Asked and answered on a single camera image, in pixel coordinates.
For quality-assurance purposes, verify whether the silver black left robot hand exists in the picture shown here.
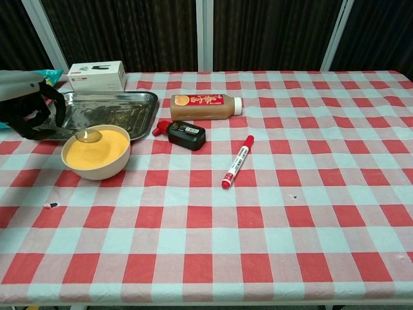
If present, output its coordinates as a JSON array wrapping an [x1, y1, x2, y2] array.
[[0, 70, 67, 141]]

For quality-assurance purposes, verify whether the metal spoon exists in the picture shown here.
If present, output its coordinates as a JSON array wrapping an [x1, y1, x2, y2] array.
[[41, 125, 103, 143]]

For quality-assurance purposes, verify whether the stainless steel tray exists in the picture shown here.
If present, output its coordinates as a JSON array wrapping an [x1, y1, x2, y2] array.
[[28, 90, 159, 141]]

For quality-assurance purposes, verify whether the beige bowl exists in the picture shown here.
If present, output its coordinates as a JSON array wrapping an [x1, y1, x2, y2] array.
[[61, 124, 132, 181]]

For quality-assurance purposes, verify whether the red white checkered tablecloth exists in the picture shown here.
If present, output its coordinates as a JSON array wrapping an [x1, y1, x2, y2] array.
[[0, 70, 413, 306]]

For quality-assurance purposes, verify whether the teal snack bag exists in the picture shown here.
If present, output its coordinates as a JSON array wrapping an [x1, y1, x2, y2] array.
[[0, 68, 65, 130]]

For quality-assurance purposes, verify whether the dark brown curtain panel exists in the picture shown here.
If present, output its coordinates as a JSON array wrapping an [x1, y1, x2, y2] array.
[[330, 0, 413, 79], [41, 0, 199, 73], [212, 0, 343, 72], [0, 0, 54, 75]]

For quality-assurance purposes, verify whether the white cardboard box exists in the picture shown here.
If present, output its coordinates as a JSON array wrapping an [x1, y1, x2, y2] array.
[[67, 61, 127, 93]]

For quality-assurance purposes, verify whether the yellow powder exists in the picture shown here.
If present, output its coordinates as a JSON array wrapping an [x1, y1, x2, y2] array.
[[65, 126, 129, 171]]

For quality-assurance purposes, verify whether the black ink bottle red cap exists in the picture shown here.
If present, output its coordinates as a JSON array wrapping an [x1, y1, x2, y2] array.
[[152, 119, 207, 152]]

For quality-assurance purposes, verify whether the brown juice bottle red label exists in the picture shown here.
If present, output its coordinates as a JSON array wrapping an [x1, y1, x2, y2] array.
[[170, 94, 243, 121]]

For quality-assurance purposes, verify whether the red whiteboard marker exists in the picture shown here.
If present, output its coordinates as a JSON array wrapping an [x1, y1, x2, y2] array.
[[221, 134, 255, 190]]

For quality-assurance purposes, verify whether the white partition post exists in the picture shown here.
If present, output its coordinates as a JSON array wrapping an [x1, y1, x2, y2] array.
[[196, 0, 214, 72], [319, 0, 354, 72], [21, 0, 70, 74]]

